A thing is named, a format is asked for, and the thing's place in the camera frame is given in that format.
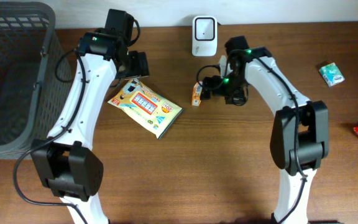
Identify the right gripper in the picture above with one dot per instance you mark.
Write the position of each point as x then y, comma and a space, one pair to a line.
239, 96

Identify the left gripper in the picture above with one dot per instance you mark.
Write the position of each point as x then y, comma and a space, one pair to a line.
138, 64

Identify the orange tissue pack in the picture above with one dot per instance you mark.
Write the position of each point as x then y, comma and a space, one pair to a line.
196, 94

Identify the yellow snack bag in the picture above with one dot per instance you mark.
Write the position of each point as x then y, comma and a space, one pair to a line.
152, 111

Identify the green tissue pack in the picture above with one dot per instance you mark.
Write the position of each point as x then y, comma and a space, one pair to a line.
331, 74

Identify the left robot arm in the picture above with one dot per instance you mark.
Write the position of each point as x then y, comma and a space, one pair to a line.
64, 161

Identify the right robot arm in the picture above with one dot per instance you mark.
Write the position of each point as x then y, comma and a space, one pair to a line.
300, 133

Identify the white barcode scanner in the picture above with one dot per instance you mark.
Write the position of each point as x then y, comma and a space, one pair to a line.
204, 36

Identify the dark grey plastic basket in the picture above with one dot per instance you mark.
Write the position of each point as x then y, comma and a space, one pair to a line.
32, 94

